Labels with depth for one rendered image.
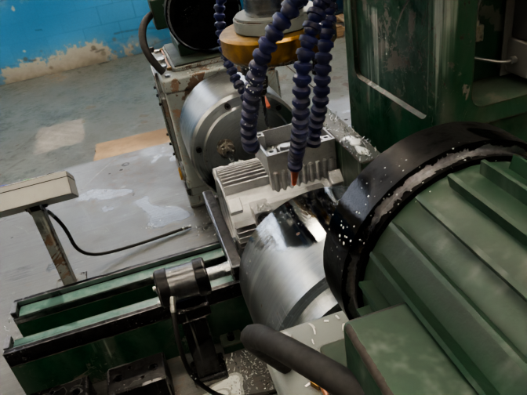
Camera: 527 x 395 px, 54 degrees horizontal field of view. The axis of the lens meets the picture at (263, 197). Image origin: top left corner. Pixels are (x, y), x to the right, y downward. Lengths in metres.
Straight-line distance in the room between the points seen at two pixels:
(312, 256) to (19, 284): 0.91
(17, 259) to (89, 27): 5.09
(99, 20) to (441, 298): 6.18
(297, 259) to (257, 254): 0.08
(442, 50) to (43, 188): 0.79
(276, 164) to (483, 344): 0.63
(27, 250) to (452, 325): 1.30
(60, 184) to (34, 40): 5.38
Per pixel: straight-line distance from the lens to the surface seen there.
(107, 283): 1.05
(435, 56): 0.79
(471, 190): 0.32
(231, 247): 0.85
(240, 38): 0.80
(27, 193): 1.15
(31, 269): 1.42
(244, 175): 0.89
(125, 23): 6.40
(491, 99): 0.86
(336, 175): 0.89
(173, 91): 1.29
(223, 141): 1.09
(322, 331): 0.51
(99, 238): 1.42
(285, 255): 0.63
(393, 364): 0.28
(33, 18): 6.42
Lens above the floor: 1.53
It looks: 31 degrees down
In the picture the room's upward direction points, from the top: 10 degrees counter-clockwise
